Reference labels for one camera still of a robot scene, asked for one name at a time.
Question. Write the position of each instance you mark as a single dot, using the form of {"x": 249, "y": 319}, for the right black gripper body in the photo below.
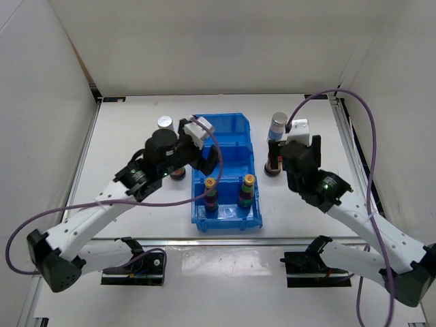
{"x": 291, "y": 183}

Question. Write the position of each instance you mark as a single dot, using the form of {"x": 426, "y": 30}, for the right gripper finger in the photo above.
{"x": 315, "y": 156}
{"x": 274, "y": 145}

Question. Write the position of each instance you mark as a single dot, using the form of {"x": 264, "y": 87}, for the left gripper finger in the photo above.
{"x": 206, "y": 165}
{"x": 181, "y": 124}

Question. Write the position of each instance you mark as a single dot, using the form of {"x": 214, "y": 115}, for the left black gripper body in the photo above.
{"x": 186, "y": 153}

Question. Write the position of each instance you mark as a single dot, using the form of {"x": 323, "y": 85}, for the yellow-cap sauce bottle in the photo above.
{"x": 211, "y": 199}
{"x": 246, "y": 195}

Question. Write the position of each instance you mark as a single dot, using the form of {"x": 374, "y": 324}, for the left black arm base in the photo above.
{"x": 147, "y": 269}

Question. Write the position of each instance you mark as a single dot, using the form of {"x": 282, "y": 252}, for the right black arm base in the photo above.
{"x": 305, "y": 269}

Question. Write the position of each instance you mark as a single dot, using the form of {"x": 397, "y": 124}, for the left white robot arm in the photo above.
{"x": 64, "y": 252}

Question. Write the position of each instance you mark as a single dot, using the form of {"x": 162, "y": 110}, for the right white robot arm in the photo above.
{"x": 405, "y": 267}

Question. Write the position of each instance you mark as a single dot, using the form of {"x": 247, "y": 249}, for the right white shaker silver cap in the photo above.
{"x": 277, "y": 126}

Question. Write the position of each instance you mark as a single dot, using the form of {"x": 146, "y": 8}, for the white shaker silver cap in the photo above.
{"x": 277, "y": 126}
{"x": 165, "y": 122}

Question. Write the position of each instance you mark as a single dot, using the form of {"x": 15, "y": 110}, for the left white shaker silver cap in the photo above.
{"x": 165, "y": 122}

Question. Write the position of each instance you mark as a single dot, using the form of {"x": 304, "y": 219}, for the right red-lid sauce jar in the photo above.
{"x": 271, "y": 171}

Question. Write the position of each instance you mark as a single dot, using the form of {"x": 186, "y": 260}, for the red-lid sauce jar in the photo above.
{"x": 179, "y": 174}
{"x": 271, "y": 171}

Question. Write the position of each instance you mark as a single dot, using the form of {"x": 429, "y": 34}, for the left red-lid sauce jar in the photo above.
{"x": 179, "y": 174}

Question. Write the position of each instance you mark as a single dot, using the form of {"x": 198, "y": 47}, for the blue plastic divided bin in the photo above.
{"x": 233, "y": 133}

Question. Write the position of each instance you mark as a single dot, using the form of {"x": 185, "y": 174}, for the right black corner label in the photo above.
{"x": 314, "y": 96}

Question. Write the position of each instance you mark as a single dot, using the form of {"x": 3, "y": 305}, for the black corner label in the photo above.
{"x": 114, "y": 99}
{"x": 314, "y": 96}

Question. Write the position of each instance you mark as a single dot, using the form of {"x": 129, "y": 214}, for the left black corner label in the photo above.
{"x": 114, "y": 99}

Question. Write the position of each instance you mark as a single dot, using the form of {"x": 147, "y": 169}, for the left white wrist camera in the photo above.
{"x": 197, "y": 133}

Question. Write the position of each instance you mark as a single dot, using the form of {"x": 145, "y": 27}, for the left aluminium side rail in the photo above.
{"x": 83, "y": 156}

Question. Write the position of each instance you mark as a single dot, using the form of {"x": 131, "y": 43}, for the front aluminium rail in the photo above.
{"x": 221, "y": 242}

